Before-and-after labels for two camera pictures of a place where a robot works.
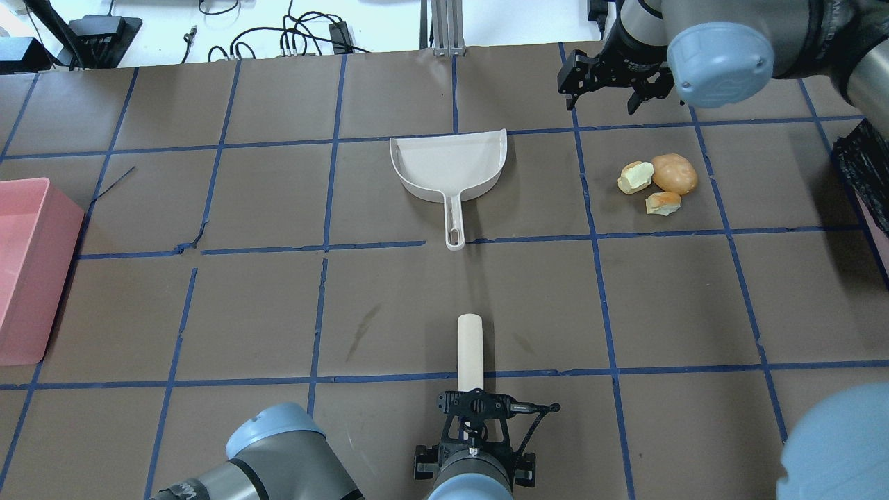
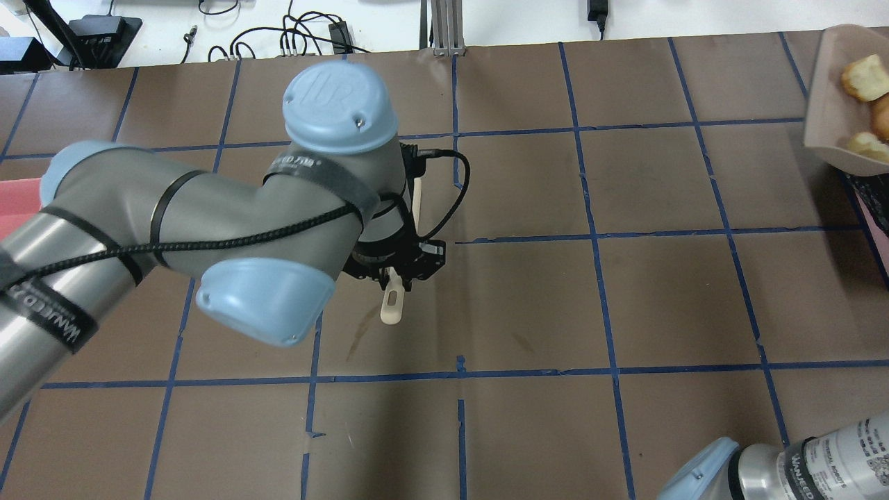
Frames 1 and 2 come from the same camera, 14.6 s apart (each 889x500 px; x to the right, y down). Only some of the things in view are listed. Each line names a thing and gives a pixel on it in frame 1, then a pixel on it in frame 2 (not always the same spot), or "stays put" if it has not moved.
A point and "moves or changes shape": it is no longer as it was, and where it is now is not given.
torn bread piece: (635, 176) -> (868, 144)
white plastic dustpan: (450, 169) -> (834, 114)
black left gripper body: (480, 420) -> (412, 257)
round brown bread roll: (674, 173) -> (880, 117)
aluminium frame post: (447, 28) stays put
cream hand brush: (470, 347) -> (392, 305)
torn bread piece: (662, 203) moves or changes shape
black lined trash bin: (863, 156) stays put
